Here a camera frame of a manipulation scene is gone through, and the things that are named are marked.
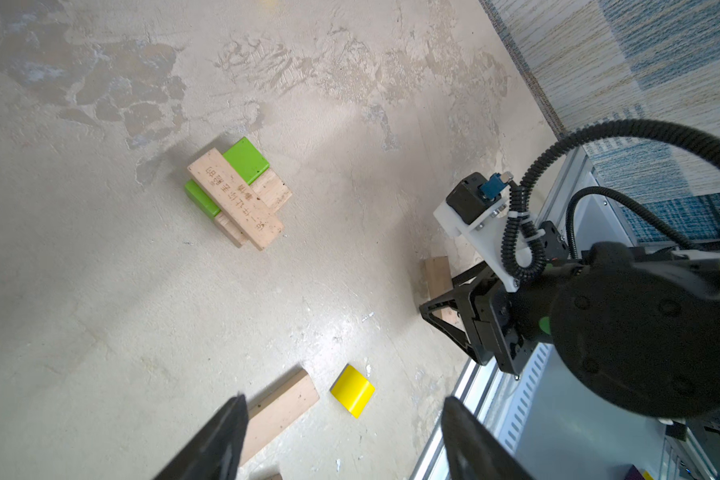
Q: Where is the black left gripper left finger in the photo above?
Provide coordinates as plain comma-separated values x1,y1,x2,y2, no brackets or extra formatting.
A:
154,394,249,480

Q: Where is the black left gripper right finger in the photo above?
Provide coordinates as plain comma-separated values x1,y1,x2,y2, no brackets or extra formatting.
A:
441,396,533,480

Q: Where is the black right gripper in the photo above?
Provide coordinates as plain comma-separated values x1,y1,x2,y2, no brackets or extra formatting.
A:
419,263,552,375

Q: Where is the natural wood rectangular block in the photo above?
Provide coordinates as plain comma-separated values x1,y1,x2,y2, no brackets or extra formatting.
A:
214,168,292,248

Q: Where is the green wood block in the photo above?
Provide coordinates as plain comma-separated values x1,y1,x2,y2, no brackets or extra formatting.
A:
184,137,270,220

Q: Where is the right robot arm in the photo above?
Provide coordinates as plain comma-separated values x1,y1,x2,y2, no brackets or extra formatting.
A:
419,242,720,418

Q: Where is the flat wood plank block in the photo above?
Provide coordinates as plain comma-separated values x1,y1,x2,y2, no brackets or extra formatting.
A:
240,368,319,465

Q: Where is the yellow cylinder block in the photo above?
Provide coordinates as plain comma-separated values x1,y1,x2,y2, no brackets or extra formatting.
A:
330,364,375,418

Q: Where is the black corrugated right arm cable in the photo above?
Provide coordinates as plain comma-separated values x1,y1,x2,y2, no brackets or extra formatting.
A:
500,118,720,284

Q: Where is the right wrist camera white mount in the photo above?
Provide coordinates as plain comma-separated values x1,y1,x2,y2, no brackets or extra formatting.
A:
433,172,571,293

